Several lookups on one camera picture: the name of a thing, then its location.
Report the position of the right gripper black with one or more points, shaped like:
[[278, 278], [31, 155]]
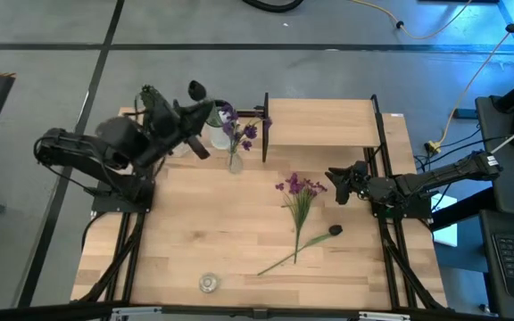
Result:
[[360, 180]]

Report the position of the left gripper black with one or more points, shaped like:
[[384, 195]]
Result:
[[165, 120]]

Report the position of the purple artificial flower bunch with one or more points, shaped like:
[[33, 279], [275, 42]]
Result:
[[250, 131], [300, 200]]

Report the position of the conical glass bud vase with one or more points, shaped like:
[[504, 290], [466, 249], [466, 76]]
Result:
[[235, 166]]

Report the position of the cylindrical glass vase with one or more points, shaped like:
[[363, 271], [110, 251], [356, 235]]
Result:
[[209, 283]]

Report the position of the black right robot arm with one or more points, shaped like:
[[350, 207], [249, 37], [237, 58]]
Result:
[[440, 176]]

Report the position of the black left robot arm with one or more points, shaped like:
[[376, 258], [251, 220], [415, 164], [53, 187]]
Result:
[[74, 147]]

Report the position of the wooden shelf with black legs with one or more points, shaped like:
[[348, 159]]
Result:
[[324, 122]]

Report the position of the clear glass jar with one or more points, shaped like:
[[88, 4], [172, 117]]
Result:
[[219, 136]]

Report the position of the black round floor clip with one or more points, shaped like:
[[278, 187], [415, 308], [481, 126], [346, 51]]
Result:
[[400, 24], [512, 27]]

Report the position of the black desk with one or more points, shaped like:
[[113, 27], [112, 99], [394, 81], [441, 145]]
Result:
[[489, 267], [511, 187]]

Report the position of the silver metal bracket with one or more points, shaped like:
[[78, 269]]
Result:
[[384, 316], [136, 313]]

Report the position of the black aluminium rig frame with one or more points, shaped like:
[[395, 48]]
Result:
[[134, 258]]

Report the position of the black front frame rail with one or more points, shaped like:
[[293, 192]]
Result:
[[60, 312]]

